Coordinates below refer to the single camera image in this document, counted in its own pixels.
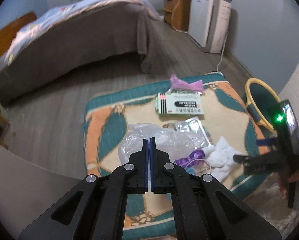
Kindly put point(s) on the wooden nightstand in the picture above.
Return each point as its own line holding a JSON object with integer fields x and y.
{"x": 177, "y": 14}

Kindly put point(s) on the yellow teal trash bin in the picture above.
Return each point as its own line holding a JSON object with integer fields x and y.
{"x": 258, "y": 98}

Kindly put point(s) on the blue floral quilt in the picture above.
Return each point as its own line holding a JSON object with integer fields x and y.
{"x": 20, "y": 33}

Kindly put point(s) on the bed with brown cover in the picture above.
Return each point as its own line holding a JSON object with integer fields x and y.
{"x": 91, "y": 36}

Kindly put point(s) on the silver foil wrapper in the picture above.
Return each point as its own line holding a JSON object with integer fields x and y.
{"x": 195, "y": 131}

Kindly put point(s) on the pink crumpled wrapper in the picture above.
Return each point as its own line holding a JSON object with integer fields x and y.
{"x": 179, "y": 85}

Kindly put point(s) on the green white medicine box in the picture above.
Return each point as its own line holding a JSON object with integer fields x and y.
{"x": 178, "y": 104}

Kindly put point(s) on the white tissue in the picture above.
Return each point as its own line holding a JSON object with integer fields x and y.
{"x": 221, "y": 159}

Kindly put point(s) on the clear plastic bag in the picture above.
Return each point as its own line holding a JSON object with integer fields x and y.
{"x": 177, "y": 144}

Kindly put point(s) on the white air purifier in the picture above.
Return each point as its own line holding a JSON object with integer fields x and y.
{"x": 209, "y": 22}

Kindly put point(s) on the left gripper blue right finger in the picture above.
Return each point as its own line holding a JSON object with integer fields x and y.
{"x": 160, "y": 181}

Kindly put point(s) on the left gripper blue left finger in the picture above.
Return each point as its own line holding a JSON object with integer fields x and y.
{"x": 138, "y": 181}

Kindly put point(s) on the purple plastic tube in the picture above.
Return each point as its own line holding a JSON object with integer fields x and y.
{"x": 196, "y": 157}

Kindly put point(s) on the person's right hand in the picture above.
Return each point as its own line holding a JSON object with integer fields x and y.
{"x": 297, "y": 179}

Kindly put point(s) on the teal orange patterned rug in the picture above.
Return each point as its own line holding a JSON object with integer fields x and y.
{"x": 117, "y": 123}

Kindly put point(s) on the blue crumpled glove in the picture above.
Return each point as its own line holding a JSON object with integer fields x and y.
{"x": 192, "y": 170}

